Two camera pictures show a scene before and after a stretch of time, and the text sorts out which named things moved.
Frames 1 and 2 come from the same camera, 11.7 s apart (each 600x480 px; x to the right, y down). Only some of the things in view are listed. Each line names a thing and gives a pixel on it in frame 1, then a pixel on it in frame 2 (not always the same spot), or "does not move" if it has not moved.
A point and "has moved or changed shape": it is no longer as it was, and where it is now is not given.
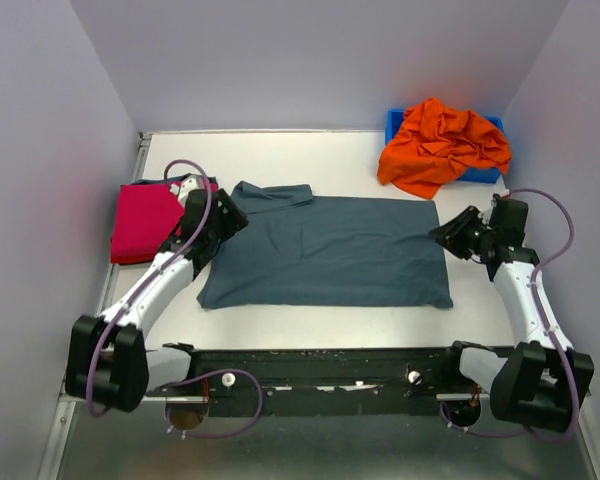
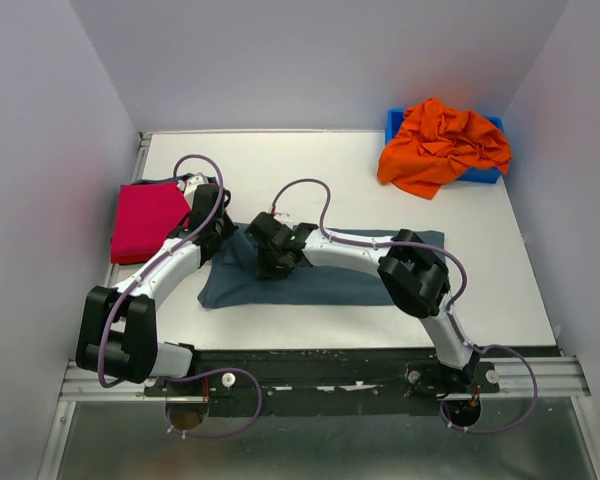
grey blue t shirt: [348, 252] has moved or changed shape
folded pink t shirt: [146, 216] does not move
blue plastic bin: [395, 119] does not move
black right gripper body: [477, 234] to [269, 266]
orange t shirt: [434, 146] does not move
